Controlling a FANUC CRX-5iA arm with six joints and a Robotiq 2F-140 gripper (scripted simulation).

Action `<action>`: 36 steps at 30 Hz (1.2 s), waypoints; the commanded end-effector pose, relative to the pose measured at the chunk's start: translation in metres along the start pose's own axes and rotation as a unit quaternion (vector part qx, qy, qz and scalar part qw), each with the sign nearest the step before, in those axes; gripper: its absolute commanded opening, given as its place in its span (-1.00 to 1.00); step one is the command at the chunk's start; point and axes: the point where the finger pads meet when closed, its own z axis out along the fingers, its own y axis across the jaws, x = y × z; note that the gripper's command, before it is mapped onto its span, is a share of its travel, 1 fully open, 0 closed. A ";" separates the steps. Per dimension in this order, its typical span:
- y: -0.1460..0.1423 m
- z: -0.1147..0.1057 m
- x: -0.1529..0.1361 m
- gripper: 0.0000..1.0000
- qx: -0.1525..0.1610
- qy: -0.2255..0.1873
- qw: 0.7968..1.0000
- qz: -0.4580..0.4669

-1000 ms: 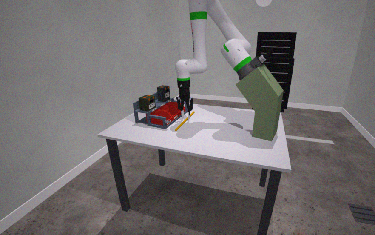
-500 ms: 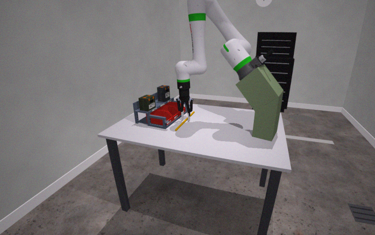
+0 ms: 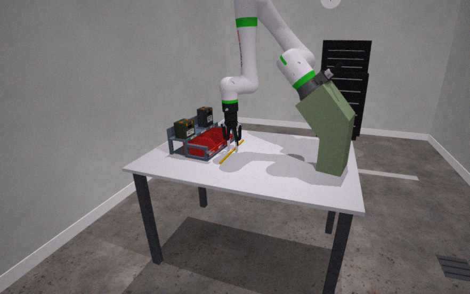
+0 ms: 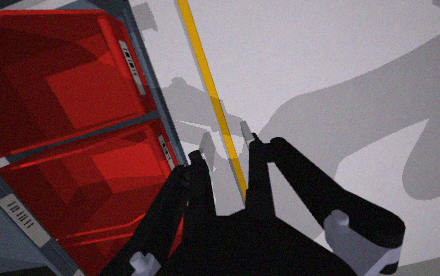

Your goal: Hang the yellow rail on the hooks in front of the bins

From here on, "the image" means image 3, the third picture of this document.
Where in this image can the red open bin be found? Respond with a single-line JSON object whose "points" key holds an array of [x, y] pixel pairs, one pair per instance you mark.
{"points": [[203, 142], [217, 131], [214, 138]]}

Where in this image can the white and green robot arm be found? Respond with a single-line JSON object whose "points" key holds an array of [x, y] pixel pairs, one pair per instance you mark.
{"points": [[293, 63]]}

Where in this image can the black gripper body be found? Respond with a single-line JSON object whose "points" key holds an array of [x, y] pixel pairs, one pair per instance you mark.
{"points": [[231, 118]]}

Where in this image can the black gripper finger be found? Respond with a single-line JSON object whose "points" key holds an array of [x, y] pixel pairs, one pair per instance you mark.
{"points": [[237, 136], [226, 136]]}

